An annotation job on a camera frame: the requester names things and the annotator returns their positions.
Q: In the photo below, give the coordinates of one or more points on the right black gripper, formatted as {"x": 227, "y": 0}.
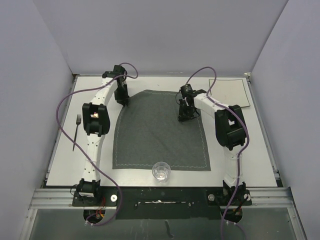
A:
{"x": 184, "y": 116}

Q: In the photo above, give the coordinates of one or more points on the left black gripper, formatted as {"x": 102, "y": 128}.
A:
{"x": 122, "y": 99}

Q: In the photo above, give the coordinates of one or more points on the grey cloth placemat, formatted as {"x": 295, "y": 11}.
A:
{"x": 148, "y": 131}

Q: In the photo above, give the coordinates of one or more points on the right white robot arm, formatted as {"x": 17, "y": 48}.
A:
{"x": 230, "y": 128}

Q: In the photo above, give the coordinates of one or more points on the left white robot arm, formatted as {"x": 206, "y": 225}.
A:
{"x": 96, "y": 124}

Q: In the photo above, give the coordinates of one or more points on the white rectangular plate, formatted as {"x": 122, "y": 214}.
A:
{"x": 230, "y": 92}

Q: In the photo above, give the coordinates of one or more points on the black metal fork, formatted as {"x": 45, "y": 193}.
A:
{"x": 78, "y": 122}

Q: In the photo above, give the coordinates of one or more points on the clear drinking glass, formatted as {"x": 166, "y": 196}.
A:
{"x": 161, "y": 171}

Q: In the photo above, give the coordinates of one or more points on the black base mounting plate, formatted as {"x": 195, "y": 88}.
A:
{"x": 110, "y": 198}

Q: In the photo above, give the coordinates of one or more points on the aluminium frame rail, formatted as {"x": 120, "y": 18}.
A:
{"x": 260, "y": 197}

